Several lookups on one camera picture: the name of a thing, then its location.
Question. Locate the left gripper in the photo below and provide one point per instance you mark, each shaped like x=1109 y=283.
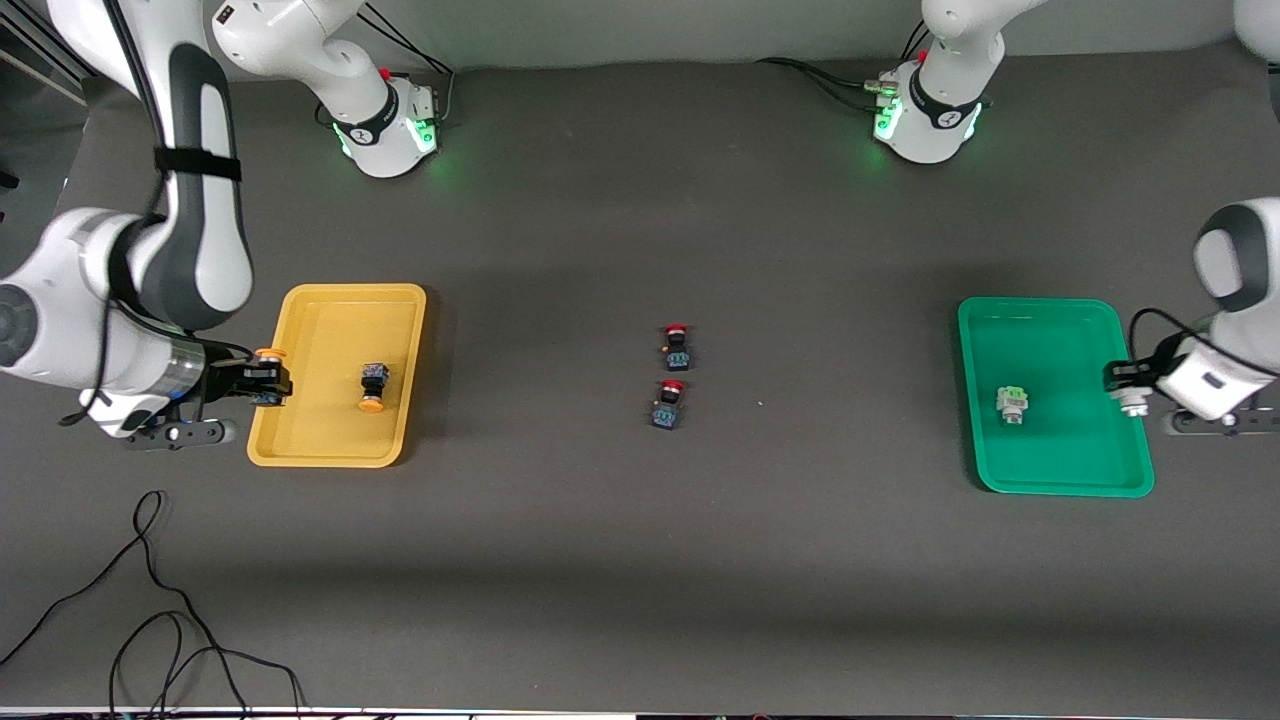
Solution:
x=1138 y=373

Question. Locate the green plastic tray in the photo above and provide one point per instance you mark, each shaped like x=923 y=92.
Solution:
x=1060 y=340

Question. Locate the dark gray table mat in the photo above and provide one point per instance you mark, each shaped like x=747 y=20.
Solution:
x=640 y=550

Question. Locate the yellow button black base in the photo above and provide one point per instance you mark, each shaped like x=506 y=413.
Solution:
x=270 y=352
x=372 y=403

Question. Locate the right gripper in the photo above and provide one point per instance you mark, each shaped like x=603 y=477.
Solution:
x=226 y=381

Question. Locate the white button with orange block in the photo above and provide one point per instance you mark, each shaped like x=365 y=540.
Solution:
x=1133 y=403

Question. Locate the white button with green block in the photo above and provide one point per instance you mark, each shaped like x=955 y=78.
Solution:
x=1012 y=400

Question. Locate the red button black base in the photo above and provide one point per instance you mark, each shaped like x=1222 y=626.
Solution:
x=667 y=412
x=677 y=355

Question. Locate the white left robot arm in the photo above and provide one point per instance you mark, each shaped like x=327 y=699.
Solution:
x=935 y=120

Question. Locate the metal frame rail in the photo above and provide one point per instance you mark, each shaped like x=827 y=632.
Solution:
x=70 y=55

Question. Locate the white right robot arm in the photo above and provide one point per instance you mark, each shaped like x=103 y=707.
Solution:
x=200 y=230

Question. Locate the yellow plastic tray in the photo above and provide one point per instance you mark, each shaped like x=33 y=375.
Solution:
x=320 y=330

